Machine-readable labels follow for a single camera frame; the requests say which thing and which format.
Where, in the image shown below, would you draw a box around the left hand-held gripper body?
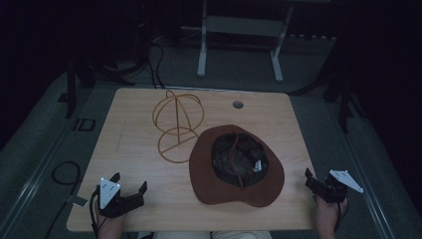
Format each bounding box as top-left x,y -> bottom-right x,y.
98,176 -> 146,219

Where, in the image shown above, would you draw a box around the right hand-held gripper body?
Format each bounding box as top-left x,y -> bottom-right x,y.
312,168 -> 364,204

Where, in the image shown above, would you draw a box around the gold wire hat stand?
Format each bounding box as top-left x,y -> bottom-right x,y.
151,89 -> 206,164

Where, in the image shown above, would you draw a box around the brown brimmed hat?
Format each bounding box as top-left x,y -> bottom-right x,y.
188,123 -> 286,209

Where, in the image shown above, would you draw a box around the person's right hand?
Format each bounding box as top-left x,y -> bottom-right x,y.
314,194 -> 350,239

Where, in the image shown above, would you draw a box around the person's left hand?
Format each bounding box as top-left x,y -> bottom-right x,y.
94,200 -> 128,239

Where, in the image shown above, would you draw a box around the black stand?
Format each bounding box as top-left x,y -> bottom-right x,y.
58,56 -> 137,120
321,74 -> 367,134

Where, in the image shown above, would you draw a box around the left hand-held gripper cable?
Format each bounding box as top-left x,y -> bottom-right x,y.
89,187 -> 102,239

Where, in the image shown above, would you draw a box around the hand-held gripper cable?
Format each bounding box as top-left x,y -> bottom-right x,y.
89,187 -> 102,239
333,198 -> 350,233

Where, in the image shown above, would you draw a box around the right hand-held gripper cable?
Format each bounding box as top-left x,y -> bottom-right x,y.
333,198 -> 350,233

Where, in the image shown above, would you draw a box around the black floor cable loop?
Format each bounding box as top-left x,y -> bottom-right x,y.
43,160 -> 83,239

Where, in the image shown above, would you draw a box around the black floor cables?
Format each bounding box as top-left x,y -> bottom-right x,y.
145,41 -> 167,90

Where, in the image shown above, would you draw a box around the white metal frame stand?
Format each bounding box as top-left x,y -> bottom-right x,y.
180,0 -> 336,84

